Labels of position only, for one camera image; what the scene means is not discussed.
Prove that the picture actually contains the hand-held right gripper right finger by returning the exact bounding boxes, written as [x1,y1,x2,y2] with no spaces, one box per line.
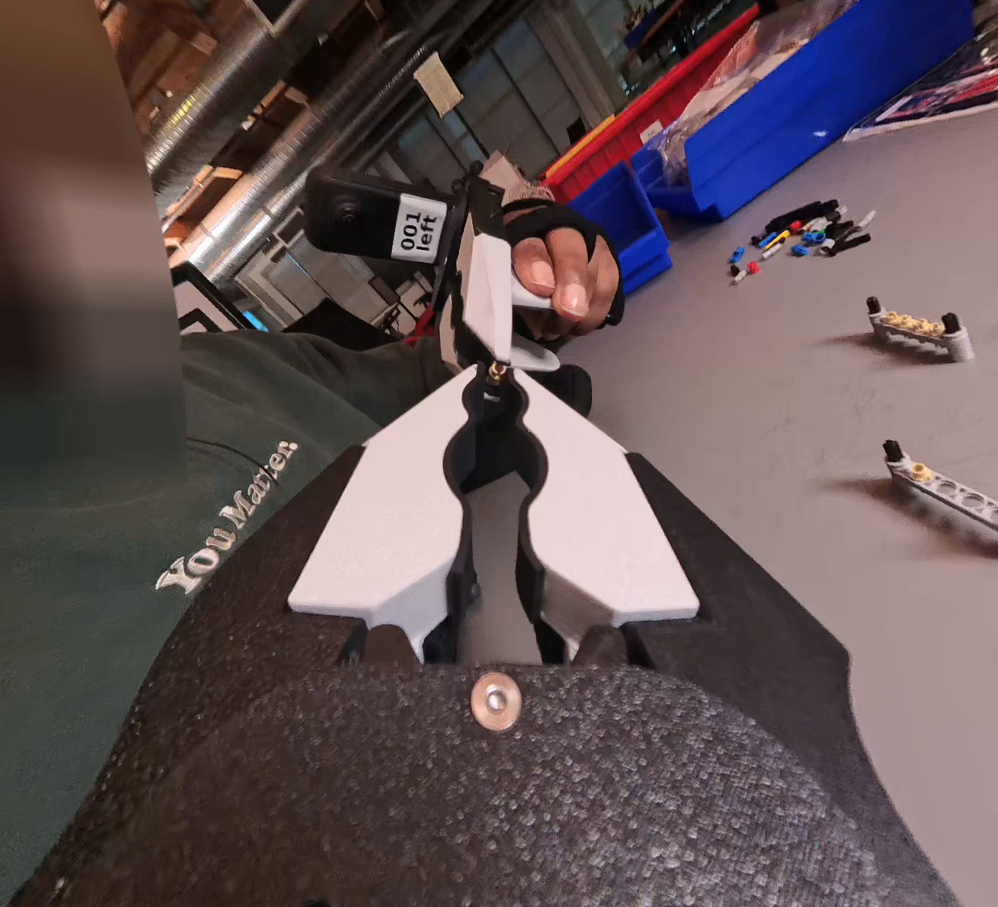
[507,366,701,662]

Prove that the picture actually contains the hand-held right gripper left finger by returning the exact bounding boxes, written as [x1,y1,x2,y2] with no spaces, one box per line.
[287,363,480,664]

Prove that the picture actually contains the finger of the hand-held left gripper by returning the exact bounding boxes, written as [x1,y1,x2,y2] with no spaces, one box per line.
[437,290,478,372]
[465,231,516,367]

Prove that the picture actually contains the grey lego beam frame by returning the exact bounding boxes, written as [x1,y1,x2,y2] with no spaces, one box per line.
[881,439,998,534]
[865,295,976,364]

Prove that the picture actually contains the clear bags of lego parts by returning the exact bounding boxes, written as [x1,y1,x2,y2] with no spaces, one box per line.
[659,0,878,194]

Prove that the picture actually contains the loose black lego pieces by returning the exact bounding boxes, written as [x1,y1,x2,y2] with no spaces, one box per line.
[729,199,876,286]

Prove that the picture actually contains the person's left hand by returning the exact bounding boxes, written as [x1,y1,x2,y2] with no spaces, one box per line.
[499,200,626,340]

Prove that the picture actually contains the black chair armrest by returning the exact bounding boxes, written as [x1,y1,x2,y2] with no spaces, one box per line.
[456,363,595,493]

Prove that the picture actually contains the beige hanging panel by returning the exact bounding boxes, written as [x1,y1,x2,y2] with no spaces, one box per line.
[412,51,466,118]

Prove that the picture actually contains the black framed tag sign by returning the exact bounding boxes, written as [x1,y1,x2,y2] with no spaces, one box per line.
[170,261,270,337]

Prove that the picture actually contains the red plastic bin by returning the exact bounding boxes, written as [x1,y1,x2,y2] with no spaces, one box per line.
[544,4,761,183]

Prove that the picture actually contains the printed sticker sheet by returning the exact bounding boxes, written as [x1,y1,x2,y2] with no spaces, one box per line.
[844,45,998,142]

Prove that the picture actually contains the silver air duct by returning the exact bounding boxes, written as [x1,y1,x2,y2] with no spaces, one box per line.
[144,3,469,179]

